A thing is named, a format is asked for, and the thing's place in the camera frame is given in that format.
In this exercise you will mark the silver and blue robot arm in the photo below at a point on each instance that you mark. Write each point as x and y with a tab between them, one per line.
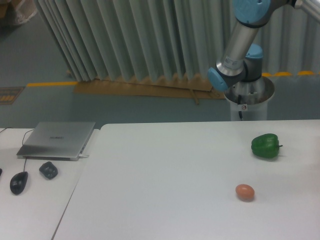
242	60

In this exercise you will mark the green bell pepper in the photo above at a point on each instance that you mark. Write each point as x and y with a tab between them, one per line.
266	146

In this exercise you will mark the pale green pleated curtain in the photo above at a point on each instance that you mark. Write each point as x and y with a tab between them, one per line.
137	39

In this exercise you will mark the brown egg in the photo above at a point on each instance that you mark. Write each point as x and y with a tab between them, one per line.
245	192

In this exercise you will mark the silver closed laptop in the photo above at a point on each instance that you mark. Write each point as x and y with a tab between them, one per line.
57	140

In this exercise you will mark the black earbuds case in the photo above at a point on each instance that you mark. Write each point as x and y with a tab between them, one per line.
48	170

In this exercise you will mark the floor warning sticker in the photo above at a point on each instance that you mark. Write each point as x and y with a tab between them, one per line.
9	94

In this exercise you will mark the black computer mouse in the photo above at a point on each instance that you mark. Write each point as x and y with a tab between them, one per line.
18	182

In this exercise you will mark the white laptop cable plug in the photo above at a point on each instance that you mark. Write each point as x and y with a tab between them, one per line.
81	156

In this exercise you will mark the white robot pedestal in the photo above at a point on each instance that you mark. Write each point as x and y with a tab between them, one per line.
249	100

